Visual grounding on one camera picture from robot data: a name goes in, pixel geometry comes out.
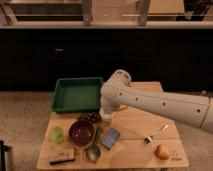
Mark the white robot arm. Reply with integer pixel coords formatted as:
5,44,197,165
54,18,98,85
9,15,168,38
100,69,213,134

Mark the purple bowl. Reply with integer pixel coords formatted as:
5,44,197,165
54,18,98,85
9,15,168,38
69,120,94,146

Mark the green plastic tray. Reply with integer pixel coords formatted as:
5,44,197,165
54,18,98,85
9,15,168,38
51,77,103,114

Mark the white cup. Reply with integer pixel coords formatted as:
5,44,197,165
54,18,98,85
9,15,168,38
100,113,113,125

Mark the bunch of dark grapes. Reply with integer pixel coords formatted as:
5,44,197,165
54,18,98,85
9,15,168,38
78,113,101,123

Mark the blue sponge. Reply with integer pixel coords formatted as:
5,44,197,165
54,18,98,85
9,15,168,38
101,127,120,150

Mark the wooden folding table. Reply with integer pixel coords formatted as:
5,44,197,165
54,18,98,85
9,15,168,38
36,81,190,170

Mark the silver fork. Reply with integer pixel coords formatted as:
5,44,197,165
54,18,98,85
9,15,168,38
143,125,168,144

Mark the small green cup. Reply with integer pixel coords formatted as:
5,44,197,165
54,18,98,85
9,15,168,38
49,127,64,143

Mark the wooden block brush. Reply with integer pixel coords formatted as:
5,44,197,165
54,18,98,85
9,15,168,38
49,148,75,165

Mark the orange fruit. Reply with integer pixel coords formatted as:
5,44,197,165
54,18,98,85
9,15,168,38
155,144,171,160

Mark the metal spoon green handle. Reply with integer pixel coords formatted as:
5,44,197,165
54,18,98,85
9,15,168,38
86,127,103,162

